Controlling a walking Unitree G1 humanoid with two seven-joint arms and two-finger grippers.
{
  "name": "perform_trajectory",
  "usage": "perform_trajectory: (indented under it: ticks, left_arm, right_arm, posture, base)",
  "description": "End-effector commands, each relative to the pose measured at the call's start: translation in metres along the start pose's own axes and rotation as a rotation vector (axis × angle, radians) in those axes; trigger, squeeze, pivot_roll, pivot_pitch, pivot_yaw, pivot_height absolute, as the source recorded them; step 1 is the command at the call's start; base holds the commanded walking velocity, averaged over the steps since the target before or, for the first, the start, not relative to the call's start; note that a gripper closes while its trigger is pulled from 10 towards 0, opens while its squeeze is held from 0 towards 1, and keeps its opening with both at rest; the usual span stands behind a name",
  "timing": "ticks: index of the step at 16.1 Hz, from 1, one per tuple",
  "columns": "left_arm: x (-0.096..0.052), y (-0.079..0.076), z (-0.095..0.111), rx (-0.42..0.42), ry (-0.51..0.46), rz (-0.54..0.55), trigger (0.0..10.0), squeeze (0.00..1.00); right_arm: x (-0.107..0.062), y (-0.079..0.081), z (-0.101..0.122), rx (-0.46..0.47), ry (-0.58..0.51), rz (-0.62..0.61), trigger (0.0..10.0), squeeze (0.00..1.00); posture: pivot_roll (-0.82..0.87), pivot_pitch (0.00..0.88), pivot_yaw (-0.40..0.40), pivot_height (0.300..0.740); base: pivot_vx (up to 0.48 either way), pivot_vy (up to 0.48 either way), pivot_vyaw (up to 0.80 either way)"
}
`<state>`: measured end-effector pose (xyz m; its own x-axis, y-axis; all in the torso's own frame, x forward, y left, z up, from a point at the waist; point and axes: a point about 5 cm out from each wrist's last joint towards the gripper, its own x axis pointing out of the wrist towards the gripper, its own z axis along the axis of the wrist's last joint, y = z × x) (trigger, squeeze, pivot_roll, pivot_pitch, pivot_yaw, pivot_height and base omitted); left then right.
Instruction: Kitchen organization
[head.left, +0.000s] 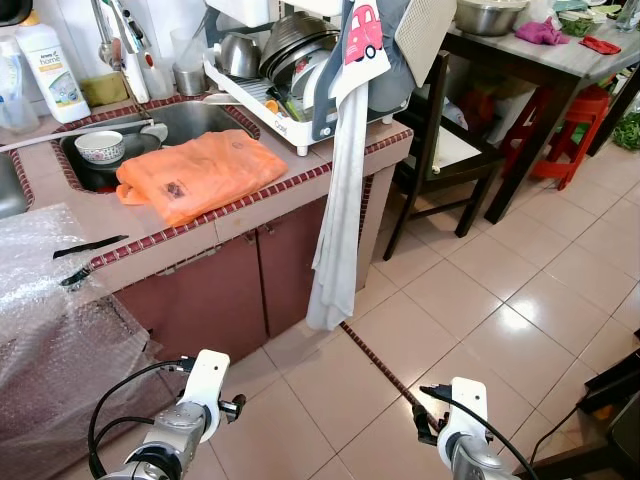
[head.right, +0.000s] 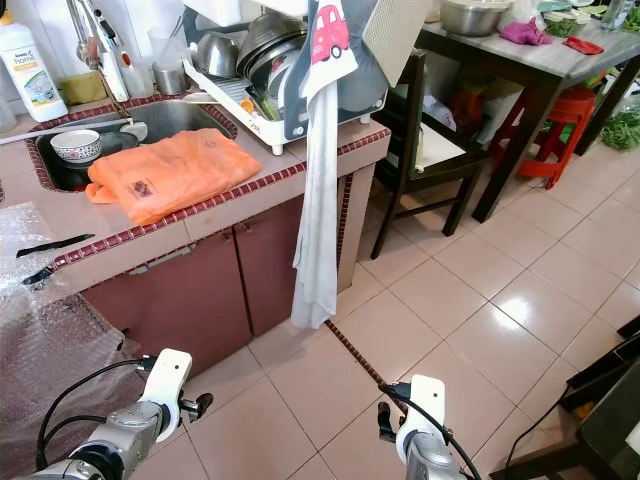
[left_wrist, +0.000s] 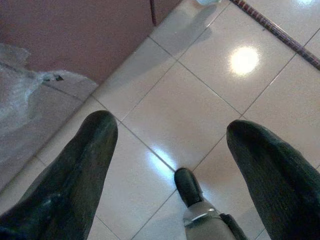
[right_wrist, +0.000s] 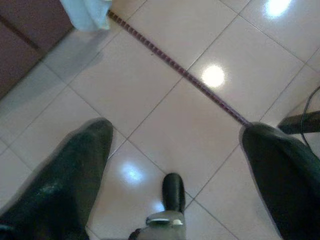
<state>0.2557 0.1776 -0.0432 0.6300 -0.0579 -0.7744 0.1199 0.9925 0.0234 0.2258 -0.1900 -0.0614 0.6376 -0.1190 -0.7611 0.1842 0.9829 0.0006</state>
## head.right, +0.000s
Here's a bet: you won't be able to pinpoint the wide maroon cabinet door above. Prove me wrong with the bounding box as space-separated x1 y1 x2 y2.
82 232 254 376

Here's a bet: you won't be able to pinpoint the narrow maroon cabinet door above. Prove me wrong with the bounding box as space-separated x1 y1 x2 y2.
235 195 311 336

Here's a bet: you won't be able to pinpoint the clear bubble wrap sheet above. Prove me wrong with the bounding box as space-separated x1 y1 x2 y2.
0 200 151 471

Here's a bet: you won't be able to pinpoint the black knife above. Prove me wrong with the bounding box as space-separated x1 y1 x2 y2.
15 234 96 259

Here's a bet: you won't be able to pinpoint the long white towel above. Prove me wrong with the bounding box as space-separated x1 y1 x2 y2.
290 85 346 330

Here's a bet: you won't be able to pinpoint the dark wooden furniture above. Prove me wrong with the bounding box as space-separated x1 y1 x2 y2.
500 315 640 480

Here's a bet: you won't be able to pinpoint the orange plastic bag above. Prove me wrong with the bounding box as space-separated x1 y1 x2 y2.
86 128 262 227

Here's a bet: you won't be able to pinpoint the patterned white ceramic bowl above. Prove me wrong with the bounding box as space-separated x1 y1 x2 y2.
51 130 103 165

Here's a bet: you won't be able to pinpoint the white plastic dish rack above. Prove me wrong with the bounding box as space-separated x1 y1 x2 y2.
182 45 371 156

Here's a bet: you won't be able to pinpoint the thin grey rod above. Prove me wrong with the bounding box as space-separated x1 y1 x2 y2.
0 122 133 147

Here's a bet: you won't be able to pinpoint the dark wooden chair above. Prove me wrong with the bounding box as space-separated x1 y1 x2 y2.
370 50 486 261

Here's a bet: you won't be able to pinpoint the small metal cup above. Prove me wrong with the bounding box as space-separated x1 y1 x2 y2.
153 63 187 96

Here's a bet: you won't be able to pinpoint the olive green sponge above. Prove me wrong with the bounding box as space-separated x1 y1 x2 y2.
58 72 109 106

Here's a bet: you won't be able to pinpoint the red plastic stool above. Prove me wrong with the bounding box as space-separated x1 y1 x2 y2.
490 85 596 191

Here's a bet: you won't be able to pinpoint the shiny metal pot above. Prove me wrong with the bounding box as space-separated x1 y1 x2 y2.
193 33 241 79

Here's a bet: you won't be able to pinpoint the clear drinking glass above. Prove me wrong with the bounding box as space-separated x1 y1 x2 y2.
147 25 187 71

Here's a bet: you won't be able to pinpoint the chrome and white faucet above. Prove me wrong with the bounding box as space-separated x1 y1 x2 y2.
67 0 131 101

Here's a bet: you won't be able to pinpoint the dark metal wok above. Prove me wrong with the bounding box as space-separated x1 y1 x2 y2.
238 10 316 96

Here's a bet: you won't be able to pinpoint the white detergent bottle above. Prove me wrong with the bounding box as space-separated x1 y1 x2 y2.
0 15 69 123

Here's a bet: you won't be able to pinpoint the green leafy vegetables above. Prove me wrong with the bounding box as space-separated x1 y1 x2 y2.
600 110 640 151

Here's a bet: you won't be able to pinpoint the white cloth red car print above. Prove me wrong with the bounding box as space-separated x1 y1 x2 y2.
300 0 359 101

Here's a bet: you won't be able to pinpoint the dark wooden table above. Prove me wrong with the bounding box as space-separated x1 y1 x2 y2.
415 20 640 223

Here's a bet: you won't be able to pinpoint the beige woven mat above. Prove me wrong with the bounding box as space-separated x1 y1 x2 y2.
363 0 433 87

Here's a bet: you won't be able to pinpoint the magenta cloth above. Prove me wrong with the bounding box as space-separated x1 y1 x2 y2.
500 18 556 47

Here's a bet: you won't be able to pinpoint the large metal bowl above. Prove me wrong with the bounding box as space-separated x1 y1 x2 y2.
438 0 514 38

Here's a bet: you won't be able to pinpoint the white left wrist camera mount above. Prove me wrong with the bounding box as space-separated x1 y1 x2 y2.
140 349 193 441

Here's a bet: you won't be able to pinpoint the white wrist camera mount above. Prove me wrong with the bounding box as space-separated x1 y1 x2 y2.
395 375 446 463
140 349 193 441

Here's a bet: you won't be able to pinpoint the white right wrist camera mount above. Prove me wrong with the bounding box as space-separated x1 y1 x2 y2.
395 375 446 463

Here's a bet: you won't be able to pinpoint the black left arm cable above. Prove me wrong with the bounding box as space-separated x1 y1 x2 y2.
36 358 156 471

